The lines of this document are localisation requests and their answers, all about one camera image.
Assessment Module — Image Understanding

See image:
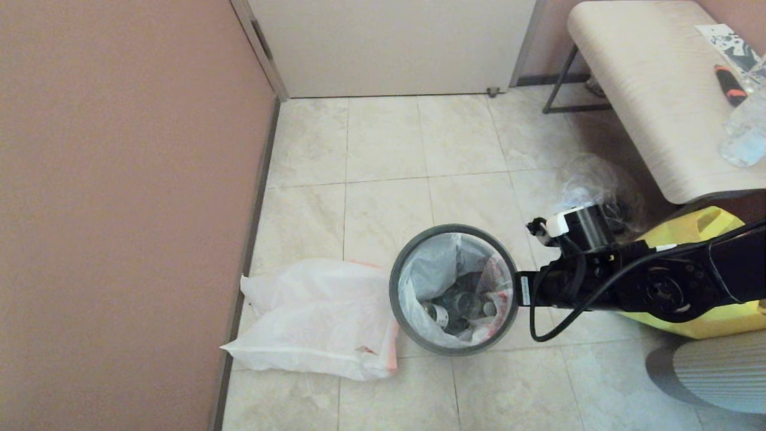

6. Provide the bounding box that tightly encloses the white plastic bag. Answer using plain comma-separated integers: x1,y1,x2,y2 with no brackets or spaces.
221,259,400,381

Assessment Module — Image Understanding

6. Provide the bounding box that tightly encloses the dark wall baseboard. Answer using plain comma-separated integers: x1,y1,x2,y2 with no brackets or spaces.
209,97,282,431
516,72,590,87

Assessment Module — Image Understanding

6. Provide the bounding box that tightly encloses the dark bottle white cap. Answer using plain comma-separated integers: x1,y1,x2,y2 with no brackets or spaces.
464,290,500,318

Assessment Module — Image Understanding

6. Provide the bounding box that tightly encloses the clear bag with dark items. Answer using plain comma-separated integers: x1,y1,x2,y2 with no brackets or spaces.
557,154,647,240

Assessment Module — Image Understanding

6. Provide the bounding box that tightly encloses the right wrist camera unit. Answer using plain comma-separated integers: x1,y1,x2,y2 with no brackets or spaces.
527,205,612,252

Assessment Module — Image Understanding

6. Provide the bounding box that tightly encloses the black orange tool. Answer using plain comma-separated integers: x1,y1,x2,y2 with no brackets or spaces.
713,64,747,107

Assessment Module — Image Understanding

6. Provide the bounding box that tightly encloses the yellow tote bag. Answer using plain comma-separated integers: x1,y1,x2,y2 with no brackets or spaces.
622,207,766,340

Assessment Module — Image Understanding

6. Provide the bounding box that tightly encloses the grey ribbed robot base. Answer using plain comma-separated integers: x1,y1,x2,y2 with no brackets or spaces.
645,329,766,415

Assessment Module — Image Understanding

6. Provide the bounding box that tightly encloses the light wood-grain bench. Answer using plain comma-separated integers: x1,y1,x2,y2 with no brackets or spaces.
567,0,766,204

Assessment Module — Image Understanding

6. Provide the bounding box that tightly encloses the dark bottle white label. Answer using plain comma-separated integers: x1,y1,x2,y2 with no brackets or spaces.
422,299,461,333

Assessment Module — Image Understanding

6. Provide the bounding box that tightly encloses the grey bin ring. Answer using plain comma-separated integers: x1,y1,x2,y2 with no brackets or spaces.
389,224,519,356

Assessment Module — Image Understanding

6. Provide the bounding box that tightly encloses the black white printed paper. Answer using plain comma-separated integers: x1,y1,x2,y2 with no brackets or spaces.
694,24,766,75

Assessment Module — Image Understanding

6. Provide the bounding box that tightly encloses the clear plastic bottle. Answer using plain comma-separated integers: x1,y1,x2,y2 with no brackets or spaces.
718,84,766,167

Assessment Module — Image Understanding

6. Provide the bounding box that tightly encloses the used trash bag red print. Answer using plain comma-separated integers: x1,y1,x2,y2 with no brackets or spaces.
398,232,516,348

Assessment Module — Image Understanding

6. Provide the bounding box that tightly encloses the black metal bench frame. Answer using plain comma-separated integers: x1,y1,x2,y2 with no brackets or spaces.
542,45,611,114

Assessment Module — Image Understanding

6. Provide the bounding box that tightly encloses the white door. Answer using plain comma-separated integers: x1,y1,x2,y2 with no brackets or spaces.
248,0,537,98

